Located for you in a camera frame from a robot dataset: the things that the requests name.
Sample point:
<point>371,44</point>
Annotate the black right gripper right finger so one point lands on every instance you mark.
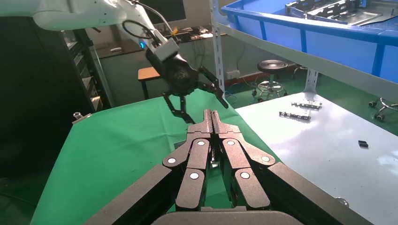
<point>245,180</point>

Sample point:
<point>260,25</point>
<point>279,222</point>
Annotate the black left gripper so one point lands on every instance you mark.
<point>177,74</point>

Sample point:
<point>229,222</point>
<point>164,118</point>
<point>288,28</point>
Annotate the black equipment rack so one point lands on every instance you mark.
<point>81,68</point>

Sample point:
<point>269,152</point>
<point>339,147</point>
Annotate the small silver metal bracket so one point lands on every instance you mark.
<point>294,115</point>
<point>306,105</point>

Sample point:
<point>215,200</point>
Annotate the tiny black plastic piece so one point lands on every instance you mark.
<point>363,143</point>

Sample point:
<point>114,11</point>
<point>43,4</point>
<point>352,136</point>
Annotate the green table cloth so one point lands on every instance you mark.
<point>108,155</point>

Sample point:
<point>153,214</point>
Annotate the white perforated shelf post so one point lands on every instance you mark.
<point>218,46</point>
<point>312,80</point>

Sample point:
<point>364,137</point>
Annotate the black equipment box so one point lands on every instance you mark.
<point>186,36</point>

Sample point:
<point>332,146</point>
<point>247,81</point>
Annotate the blue plastic bin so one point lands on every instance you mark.
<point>342,49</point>

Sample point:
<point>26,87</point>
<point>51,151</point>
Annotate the white wall socket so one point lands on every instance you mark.
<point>233,74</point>

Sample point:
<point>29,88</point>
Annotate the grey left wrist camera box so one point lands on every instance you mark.
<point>168,49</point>

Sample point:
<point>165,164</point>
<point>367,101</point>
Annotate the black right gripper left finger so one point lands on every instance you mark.
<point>194,174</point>

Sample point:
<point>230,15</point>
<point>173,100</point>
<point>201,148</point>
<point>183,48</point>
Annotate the black round seat stool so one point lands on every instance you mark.
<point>273,66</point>

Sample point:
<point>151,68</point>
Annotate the black computer monitor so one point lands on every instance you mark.
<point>174,9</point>

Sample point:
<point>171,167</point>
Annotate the orange wooden top stool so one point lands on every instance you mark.
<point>147,74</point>

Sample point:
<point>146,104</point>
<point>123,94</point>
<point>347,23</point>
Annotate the grey sheet metal chassis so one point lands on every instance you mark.
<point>298,9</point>
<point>385,18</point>
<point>357,17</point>

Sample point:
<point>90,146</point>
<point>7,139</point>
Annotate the chrome wheeled stool base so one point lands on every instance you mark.
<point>378,117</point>

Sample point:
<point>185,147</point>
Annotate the small white desk device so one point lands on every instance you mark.
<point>115,49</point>

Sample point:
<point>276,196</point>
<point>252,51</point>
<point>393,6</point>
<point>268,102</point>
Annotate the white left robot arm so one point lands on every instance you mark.
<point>77,15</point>

